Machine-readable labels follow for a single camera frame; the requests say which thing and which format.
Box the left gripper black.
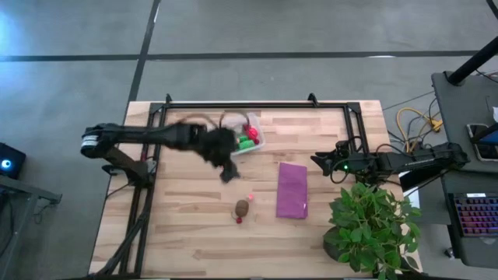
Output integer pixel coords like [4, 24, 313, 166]
[194, 126, 242, 184]

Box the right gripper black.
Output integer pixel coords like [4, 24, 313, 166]
[310, 144, 369, 177]

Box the clear plastic tupperware container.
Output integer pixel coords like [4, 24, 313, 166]
[223, 111, 267, 156]

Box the brown toy kiwi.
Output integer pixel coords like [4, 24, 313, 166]
[234, 199, 251, 218]

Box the purple folded cloth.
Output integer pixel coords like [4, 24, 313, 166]
[275, 162, 309, 220]

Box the green leafy plant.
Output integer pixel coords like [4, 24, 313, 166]
[328, 181, 423, 280]

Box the dark plant pot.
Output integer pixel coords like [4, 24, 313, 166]
[322, 227, 351, 262]

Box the white paper sheet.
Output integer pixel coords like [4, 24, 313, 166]
[407, 188, 421, 209]

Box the gray side desk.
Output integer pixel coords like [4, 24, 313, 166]
[430, 72, 498, 174]

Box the smartphone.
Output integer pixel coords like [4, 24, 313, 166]
[466, 123, 498, 163]

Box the backlit keyboard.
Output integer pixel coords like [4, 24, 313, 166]
[453, 193, 498, 238]

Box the black stand pole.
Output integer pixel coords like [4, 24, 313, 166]
[446, 37, 498, 86]

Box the dark metal stand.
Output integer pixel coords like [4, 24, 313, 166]
[0, 174, 63, 269]

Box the black box with blue light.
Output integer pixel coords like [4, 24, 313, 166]
[0, 142, 27, 180]

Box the black aluminium frame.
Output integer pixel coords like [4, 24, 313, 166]
[89, 93, 369, 279]

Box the yellow cable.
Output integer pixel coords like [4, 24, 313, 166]
[395, 107, 444, 152]

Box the thin black cable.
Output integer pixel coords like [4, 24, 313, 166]
[382, 91, 435, 112]

